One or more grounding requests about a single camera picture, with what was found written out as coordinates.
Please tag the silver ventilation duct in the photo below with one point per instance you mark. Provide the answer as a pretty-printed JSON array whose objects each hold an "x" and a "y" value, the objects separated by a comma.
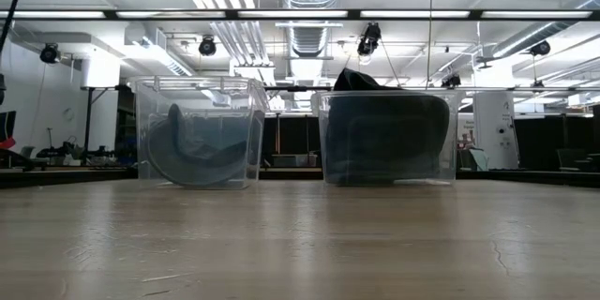
[{"x": 309, "y": 37}]

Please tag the black ceiling spotlight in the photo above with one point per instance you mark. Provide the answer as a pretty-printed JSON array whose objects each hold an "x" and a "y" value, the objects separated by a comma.
[
  {"x": 368, "y": 42},
  {"x": 49, "y": 53},
  {"x": 207, "y": 47},
  {"x": 451, "y": 81},
  {"x": 540, "y": 48}
]

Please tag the black horizontal rail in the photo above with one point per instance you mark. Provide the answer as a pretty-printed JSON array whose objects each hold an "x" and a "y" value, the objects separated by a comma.
[{"x": 515, "y": 89}]

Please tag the white round pillar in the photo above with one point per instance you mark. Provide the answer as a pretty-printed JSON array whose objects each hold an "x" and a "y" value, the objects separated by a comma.
[{"x": 494, "y": 131}]

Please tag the black overhead light bar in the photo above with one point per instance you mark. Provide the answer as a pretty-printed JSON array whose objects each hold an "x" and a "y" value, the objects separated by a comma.
[{"x": 351, "y": 14}]

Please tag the grey low box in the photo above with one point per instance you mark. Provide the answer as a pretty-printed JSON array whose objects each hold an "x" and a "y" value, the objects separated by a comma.
[{"x": 293, "y": 160}]

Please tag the black metal stand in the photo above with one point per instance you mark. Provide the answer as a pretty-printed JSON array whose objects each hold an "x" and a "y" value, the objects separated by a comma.
[{"x": 88, "y": 122}]

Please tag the clear plastic storage bin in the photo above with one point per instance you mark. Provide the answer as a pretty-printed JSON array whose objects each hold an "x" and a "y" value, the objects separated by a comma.
[
  {"x": 454, "y": 117},
  {"x": 145, "y": 103}
]

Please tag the blue denim cap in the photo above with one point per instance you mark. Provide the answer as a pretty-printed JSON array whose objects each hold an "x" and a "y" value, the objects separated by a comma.
[
  {"x": 197, "y": 169},
  {"x": 384, "y": 150}
]

